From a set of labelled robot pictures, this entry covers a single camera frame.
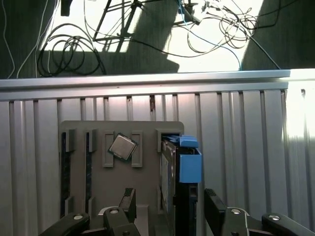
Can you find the hard disk blue carrier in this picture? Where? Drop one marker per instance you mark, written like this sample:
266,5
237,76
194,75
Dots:
190,169

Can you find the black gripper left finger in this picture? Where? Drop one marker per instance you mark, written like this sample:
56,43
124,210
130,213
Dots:
130,204

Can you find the grey parts rack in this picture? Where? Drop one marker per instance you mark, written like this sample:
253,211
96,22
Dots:
123,177

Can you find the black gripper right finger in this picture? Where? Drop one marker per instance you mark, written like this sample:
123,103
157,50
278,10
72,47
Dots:
214,211

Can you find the silver CPU chip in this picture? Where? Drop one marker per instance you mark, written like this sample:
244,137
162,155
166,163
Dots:
121,147

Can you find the black tripod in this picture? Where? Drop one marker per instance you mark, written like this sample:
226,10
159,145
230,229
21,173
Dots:
128,22

